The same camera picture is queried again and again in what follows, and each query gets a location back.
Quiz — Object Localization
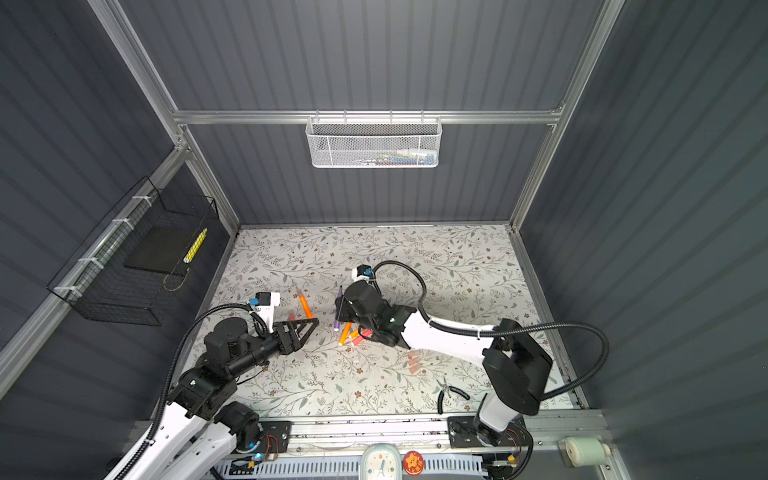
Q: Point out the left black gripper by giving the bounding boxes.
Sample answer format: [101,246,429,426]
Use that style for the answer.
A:
[229,316,317,382]

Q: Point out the white wire mesh basket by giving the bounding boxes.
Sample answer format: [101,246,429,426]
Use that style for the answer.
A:
[305,119,443,169]

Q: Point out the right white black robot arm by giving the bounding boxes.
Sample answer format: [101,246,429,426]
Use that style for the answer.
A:
[340,280,553,447]

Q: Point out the black pad in basket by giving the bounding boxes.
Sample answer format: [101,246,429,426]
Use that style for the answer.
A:
[123,227,193,276]

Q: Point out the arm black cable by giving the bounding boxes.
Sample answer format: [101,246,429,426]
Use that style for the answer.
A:
[113,302,270,480]
[373,260,611,402]

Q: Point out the red round badge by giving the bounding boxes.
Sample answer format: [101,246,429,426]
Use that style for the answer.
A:
[403,450,425,476]

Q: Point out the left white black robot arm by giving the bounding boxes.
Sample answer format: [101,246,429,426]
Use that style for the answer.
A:
[106,317,319,479]

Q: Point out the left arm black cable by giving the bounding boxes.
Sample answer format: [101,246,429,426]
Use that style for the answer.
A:
[113,302,270,480]

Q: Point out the white tape roll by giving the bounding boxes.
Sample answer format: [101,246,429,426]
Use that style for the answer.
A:
[561,437,612,467]

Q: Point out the black handled pliers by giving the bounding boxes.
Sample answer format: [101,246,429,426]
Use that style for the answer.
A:
[436,379,471,415]

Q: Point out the white analog clock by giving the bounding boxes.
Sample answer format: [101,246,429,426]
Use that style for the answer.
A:
[358,443,403,480]

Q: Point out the items in white basket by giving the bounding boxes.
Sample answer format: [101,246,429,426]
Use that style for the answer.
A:
[351,148,439,167]

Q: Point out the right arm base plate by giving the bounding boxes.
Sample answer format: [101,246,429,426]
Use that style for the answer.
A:
[446,415,533,449]

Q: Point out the translucent pink caps near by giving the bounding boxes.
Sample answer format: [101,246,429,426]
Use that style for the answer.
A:
[407,351,421,375]

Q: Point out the black wire basket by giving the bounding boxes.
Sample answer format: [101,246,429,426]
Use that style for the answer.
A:
[48,181,220,327]

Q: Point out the floral patterned table mat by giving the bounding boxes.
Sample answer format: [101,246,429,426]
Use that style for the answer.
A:
[213,225,539,417]

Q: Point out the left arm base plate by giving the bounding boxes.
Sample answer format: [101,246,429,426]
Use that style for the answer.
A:
[236,421,293,455]

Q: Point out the yellow highlighter pen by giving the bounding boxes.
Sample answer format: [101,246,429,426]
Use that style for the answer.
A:
[183,228,208,264]

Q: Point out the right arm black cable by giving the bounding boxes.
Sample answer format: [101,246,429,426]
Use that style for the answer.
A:
[373,260,611,402]

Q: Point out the purple marker pen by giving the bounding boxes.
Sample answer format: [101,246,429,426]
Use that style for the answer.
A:
[333,286,344,332]

